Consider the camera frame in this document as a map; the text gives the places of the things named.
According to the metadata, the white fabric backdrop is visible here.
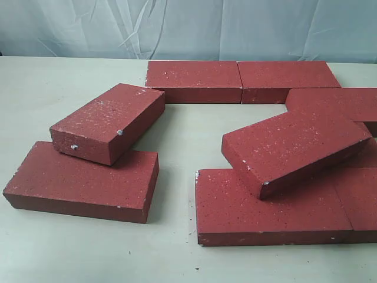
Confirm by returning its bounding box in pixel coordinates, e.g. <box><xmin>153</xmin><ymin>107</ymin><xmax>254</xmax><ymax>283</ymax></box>
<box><xmin>1</xmin><ymin>1</ymin><xmax>376</xmax><ymax>63</ymax></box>

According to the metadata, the red brick third row right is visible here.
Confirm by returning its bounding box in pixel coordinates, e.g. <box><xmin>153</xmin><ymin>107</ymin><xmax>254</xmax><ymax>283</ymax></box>
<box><xmin>340</xmin><ymin>137</ymin><xmax>376</xmax><ymax>168</ymax></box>

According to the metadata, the red brick with metal studs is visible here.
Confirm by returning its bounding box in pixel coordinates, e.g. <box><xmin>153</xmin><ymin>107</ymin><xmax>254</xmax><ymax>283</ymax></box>
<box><xmin>49</xmin><ymin>83</ymin><xmax>165</xmax><ymax>166</ymax></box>

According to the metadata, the red brick right second row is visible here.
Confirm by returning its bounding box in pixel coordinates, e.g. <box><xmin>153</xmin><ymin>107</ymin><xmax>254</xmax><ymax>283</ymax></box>
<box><xmin>285</xmin><ymin>88</ymin><xmax>376</xmax><ymax>137</ymax></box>

